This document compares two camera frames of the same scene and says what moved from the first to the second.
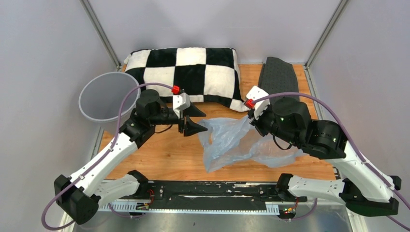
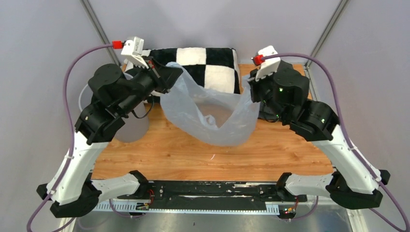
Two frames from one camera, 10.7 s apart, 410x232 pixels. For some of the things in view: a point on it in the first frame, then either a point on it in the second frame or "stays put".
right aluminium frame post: (341, 7) stays put
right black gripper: (257, 123) → (255, 84)
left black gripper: (191, 128) → (166, 76)
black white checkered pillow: (211, 74) stays put
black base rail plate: (212, 191) stays put
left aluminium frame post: (96, 23) stays put
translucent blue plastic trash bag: (227, 141) → (216, 117)
